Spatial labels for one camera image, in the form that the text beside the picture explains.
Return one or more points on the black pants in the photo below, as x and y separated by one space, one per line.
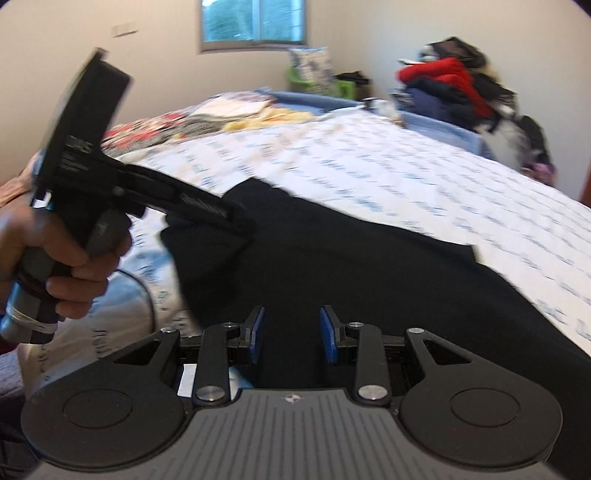
369 267

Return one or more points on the white wall plate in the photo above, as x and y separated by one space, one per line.
125 30

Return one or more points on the floral pillow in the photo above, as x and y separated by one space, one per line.
311 69

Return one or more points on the purple cloth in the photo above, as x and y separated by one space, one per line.
542 170

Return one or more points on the dark cloth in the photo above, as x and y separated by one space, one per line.
353 77

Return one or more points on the yellow cloth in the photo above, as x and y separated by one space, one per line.
263 117

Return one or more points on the white script-print bedspread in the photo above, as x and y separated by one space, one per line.
369 157

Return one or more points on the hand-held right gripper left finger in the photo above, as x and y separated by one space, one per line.
255 337

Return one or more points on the clear plastic bag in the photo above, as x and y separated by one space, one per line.
505 138

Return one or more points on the patchwork quilt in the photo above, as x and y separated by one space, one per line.
175 127

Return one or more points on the light blue blanket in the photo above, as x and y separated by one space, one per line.
443 127

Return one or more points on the pile of clothes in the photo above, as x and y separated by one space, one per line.
452 87

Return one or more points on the white plastic bag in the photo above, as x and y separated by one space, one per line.
385 108

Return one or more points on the green basket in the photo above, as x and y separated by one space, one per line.
344 90

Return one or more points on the window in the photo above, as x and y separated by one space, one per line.
254 21

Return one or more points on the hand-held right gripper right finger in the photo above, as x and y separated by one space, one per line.
328 337

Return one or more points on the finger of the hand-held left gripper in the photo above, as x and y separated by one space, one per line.
184 191
207 219

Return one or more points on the person's left hand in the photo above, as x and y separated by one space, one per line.
27 230

